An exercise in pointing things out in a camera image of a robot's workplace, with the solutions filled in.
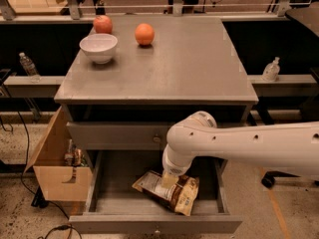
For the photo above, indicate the closed grey top drawer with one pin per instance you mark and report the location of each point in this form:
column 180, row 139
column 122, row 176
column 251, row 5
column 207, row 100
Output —
column 119, row 135

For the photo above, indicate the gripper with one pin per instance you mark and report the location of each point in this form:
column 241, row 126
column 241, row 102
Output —
column 175, row 168

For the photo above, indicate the hand sanitizer bottle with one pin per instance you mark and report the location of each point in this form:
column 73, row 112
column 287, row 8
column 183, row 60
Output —
column 271, row 71

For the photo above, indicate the black office chair base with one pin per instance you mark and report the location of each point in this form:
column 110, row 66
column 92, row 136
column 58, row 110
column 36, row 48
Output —
column 272, row 178

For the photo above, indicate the red apple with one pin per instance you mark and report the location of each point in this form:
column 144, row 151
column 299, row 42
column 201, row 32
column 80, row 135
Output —
column 103, row 24

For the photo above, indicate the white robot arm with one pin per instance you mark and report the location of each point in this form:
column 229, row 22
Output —
column 290, row 147

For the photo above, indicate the open grey middle drawer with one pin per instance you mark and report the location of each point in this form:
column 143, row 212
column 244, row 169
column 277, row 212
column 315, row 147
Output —
column 113, row 206

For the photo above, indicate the brown chip bag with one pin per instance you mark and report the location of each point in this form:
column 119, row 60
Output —
column 178, row 197

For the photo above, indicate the white bowl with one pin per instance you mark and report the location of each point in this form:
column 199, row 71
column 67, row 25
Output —
column 99, row 48

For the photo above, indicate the cardboard box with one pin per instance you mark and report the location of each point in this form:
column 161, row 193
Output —
column 59, row 181

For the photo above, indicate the orange fruit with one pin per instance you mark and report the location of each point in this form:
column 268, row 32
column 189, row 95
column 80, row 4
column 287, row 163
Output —
column 144, row 34

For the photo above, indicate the grey wooden drawer cabinet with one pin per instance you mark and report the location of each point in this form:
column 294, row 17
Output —
column 191, row 65

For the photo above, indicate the clear plastic water bottle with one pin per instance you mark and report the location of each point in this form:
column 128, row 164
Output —
column 30, row 68

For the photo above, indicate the snack packets in box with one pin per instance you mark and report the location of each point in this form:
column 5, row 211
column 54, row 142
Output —
column 74, row 156

